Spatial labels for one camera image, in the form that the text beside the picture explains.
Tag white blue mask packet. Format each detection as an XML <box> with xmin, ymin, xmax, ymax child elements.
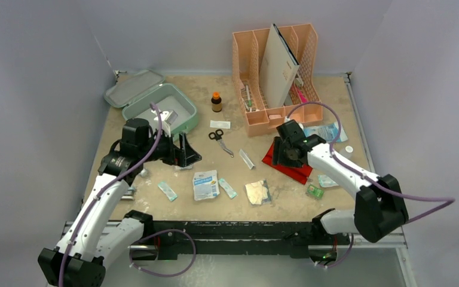
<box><xmin>192</xmin><ymin>170</ymin><xmax>220</xmax><ymax>201</ymax></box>

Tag teal bandage strip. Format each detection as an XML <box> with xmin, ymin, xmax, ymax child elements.
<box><xmin>218</xmin><ymin>178</ymin><xmax>238</xmax><ymax>199</ymax></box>

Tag green medicine case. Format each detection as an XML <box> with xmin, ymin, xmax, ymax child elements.
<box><xmin>103</xmin><ymin>69</ymin><xmax>199</xmax><ymax>135</ymax></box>

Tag blue wet wipes pack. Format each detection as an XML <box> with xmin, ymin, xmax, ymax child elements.
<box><xmin>304</xmin><ymin>122</ymin><xmax>339</xmax><ymax>142</ymax></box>

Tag pink item in organizer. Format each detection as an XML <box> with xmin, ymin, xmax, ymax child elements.
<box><xmin>295</xmin><ymin>87</ymin><xmax>308</xmax><ymax>103</ymax></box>

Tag white plaster packet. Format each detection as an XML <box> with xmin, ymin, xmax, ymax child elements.
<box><xmin>210</xmin><ymin>120</ymin><xmax>231</xmax><ymax>129</ymax></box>

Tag red first aid pouch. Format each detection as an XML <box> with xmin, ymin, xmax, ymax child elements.
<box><xmin>262</xmin><ymin>144</ymin><xmax>313</xmax><ymax>185</ymax></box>

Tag beige folder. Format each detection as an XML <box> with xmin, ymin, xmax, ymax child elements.
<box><xmin>259</xmin><ymin>23</ymin><xmax>300</xmax><ymax>108</ymax></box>

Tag gauze in clear bag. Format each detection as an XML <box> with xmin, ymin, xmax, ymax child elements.
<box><xmin>244</xmin><ymin>180</ymin><xmax>272</xmax><ymax>205</ymax></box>

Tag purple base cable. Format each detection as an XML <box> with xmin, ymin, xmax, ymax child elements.
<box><xmin>128</xmin><ymin>228</ymin><xmax>197</xmax><ymax>278</ymax></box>

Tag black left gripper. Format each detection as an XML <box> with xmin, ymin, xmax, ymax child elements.
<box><xmin>139</xmin><ymin>128</ymin><xmax>200</xmax><ymax>167</ymax></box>

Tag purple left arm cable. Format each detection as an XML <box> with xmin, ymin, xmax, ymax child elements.
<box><xmin>57</xmin><ymin>102</ymin><xmax>163</xmax><ymax>287</ymax></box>

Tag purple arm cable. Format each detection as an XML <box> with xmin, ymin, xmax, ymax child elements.
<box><xmin>57</xmin><ymin>102</ymin><xmax>163</xmax><ymax>287</ymax></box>
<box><xmin>286</xmin><ymin>102</ymin><xmax>455</xmax><ymax>225</ymax></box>

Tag brown bottle orange cap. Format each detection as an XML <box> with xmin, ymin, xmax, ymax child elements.
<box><xmin>211</xmin><ymin>92</ymin><xmax>222</xmax><ymax>112</ymax></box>

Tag clear bag alcohol pads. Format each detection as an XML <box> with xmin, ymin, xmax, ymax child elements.
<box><xmin>175</xmin><ymin>164</ymin><xmax>194</xmax><ymax>171</ymax></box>

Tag black handled scissors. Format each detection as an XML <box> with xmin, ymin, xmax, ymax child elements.
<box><xmin>209</xmin><ymin>129</ymin><xmax>234</xmax><ymax>157</ymax></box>

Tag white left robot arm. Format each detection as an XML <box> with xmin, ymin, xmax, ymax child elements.
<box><xmin>38</xmin><ymin>118</ymin><xmax>202</xmax><ymax>286</ymax></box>

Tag small green box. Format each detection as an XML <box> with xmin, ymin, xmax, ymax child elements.
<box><xmin>306</xmin><ymin>184</ymin><xmax>324</xmax><ymax>200</ymax></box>

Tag small teal wipe packet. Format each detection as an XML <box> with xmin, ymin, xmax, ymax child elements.
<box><xmin>317</xmin><ymin>175</ymin><xmax>338</xmax><ymax>188</ymax></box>

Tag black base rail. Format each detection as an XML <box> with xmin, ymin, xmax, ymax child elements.
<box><xmin>138</xmin><ymin>219</ymin><xmax>350</xmax><ymax>262</ymax></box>

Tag teal plaster strip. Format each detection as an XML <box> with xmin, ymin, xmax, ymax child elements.
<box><xmin>158</xmin><ymin>182</ymin><xmax>178</xmax><ymax>201</ymax></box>

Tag peach desk file organizer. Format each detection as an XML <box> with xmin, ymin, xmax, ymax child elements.
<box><xmin>232</xmin><ymin>23</ymin><xmax>323</xmax><ymax>136</ymax></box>

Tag white swab packet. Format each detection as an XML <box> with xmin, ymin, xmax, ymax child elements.
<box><xmin>239</xmin><ymin>149</ymin><xmax>255</xmax><ymax>170</ymax></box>

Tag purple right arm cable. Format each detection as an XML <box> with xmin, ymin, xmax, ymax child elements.
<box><xmin>286</xmin><ymin>102</ymin><xmax>455</xmax><ymax>225</ymax></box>

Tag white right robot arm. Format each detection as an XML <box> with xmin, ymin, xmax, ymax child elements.
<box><xmin>272</xmin><ymin>120</ymin><xmax>409</xmax><ymax>243</ymax></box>

